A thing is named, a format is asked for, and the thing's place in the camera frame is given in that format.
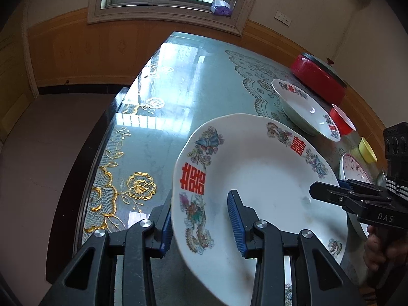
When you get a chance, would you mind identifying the yellow plastic bowl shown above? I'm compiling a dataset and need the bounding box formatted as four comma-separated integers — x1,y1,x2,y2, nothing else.
358,137,378,164

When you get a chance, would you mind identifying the smaller white decorated plate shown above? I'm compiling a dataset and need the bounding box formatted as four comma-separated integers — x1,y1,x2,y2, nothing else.
272,79,341,142

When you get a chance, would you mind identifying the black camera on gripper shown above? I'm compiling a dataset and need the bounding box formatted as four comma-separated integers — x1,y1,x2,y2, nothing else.
383,122,408,179

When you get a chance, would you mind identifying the red plastic bowl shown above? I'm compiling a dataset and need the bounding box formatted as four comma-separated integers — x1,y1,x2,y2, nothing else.
329,104,356,135

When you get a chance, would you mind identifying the large white decorated plate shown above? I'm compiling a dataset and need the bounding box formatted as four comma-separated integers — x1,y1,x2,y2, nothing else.
172,113,347,305

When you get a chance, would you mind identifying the pink rimmed white plate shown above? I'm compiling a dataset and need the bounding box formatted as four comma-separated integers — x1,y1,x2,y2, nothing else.
339,153,371,183

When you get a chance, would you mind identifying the blue floral tablecloth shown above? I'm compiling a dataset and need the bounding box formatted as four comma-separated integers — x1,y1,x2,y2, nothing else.
82,32,366,305

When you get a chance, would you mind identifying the red electric pot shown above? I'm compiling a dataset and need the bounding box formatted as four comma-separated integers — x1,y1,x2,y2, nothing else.
290,53,347,106

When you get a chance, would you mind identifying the right hand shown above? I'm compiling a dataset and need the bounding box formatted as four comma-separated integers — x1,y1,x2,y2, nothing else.
363,225,407,272

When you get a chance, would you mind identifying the purple white bag on sill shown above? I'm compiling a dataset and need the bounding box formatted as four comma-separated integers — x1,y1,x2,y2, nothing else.
210,0,232,17

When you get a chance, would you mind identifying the white wall socket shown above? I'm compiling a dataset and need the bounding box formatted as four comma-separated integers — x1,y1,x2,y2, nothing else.
275,11,292,26

